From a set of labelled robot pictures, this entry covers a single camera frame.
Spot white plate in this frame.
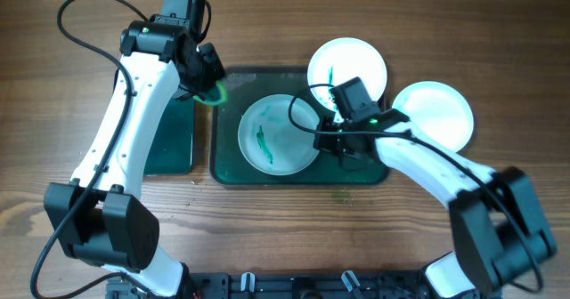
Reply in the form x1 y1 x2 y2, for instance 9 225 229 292
306 37 387 101
392 81 475 152

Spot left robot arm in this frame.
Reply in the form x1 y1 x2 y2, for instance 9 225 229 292
44 0 228 298

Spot green yellow sponge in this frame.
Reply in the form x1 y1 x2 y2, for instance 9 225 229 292
193 80 228 106

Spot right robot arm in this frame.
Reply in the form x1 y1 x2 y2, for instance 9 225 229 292
314 77 557 298

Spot large dark green tray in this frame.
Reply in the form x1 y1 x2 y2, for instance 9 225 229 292
209 66 388 187

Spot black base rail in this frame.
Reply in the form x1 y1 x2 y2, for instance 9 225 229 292
105 270 503 299

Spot small black water tray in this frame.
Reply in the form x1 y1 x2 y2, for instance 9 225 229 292
113 67 198 176

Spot pale blue plate bottom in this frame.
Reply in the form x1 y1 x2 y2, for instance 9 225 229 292
238 94 320 176

